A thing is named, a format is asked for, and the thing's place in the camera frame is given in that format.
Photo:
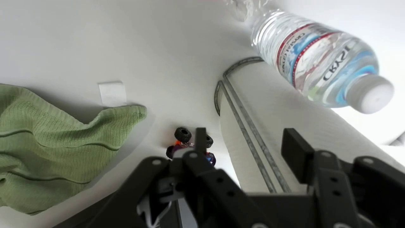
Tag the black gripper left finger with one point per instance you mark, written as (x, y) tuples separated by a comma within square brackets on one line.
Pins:
[(159, 198)]

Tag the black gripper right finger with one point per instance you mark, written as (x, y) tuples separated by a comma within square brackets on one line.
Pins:
[(362, 195)]

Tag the green cloth towel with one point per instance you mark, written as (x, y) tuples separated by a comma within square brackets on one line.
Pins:
[(45, 153)]

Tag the small toy with black wheels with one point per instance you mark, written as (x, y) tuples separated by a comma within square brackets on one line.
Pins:
[(182, 135)]

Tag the clear plastic water bottle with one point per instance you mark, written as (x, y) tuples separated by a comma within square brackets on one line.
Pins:
[(320, 59)]

